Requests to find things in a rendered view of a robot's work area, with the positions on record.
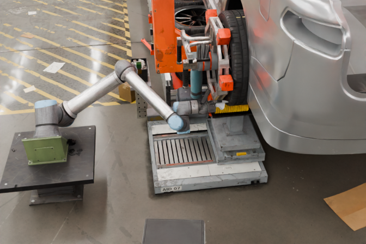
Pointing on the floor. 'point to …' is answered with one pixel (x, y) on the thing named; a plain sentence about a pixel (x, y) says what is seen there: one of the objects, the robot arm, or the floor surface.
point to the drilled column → (141, 105)
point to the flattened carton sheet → (350, 206)
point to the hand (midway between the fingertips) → (226, 101)
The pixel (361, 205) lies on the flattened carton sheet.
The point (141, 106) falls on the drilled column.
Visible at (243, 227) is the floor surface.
